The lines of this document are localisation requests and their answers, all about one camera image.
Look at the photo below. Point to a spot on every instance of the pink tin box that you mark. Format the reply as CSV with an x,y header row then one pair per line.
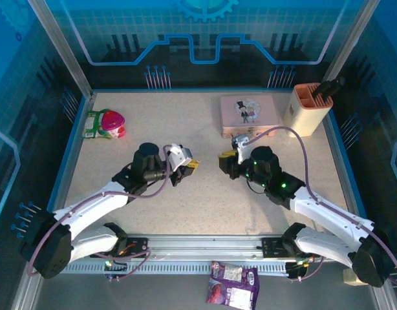
x,y
248,111

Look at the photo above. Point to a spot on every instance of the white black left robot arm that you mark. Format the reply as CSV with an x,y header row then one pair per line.
x,y
98,200

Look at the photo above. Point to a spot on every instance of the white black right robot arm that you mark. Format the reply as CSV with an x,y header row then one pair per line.
x,y
331,213

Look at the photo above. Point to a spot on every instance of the pink lidded cup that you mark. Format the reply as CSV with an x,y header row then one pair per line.
x,y
113,124

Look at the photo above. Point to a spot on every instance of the beige orange knife block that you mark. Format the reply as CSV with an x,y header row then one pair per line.
x,y
303,119

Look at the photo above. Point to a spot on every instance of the green snack bag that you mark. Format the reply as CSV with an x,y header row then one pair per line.
x,y
90,124

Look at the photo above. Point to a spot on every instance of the purple snack bag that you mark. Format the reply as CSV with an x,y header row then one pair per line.
x,y
232,287

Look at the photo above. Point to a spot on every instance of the beige bottle black cap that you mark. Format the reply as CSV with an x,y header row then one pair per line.
x,y
350,277

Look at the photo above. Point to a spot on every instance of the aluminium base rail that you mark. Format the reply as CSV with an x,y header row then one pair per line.
x,y
201,247

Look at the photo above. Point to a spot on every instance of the aluminium frame post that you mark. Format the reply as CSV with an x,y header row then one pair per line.
x,y
61,48
350,42

